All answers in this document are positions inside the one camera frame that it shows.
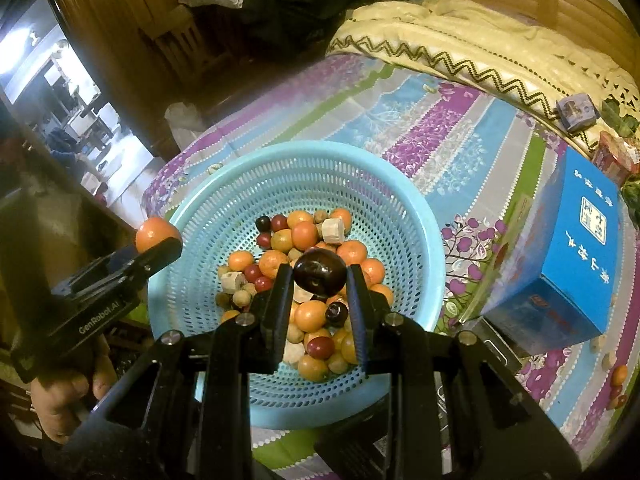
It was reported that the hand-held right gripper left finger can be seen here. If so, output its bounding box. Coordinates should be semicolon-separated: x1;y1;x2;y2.
65;262;296;480

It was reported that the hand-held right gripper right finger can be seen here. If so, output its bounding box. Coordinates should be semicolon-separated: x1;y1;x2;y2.
346;263;583;480

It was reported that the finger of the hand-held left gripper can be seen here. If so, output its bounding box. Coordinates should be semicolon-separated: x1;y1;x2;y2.
97;249;138;281
131;236;184;281

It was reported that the light blue perforated basket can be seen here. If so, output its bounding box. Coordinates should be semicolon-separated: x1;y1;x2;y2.
147;141;446;430

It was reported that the person's left hand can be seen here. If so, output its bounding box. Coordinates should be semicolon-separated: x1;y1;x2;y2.
30;335;118;446

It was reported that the pile of oranges and tomatoes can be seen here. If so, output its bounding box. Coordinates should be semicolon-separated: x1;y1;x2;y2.
215;208;396;383

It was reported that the white plastic bag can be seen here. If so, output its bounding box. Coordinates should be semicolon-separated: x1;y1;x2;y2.
164;101;206;136

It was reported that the wooden wardrobe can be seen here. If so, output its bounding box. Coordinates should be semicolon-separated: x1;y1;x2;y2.
47;0;211;161

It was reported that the blue cardboard box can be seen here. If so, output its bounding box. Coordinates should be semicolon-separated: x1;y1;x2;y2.
482;147;628;356

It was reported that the dark clothes pile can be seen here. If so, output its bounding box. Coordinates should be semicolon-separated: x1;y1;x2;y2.
240;0;448;56

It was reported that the cream zigzag-trimmed quilt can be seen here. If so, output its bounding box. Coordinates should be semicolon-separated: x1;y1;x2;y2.
325;0;640;156

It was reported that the small purple box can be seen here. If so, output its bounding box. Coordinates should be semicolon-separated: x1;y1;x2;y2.
556;94;599;133

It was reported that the leafy green vegetable bunch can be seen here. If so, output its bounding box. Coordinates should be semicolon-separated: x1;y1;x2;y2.
600;97;640;136
620;180;640;228

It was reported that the red carton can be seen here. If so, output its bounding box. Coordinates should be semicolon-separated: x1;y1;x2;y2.
592;131;640;186

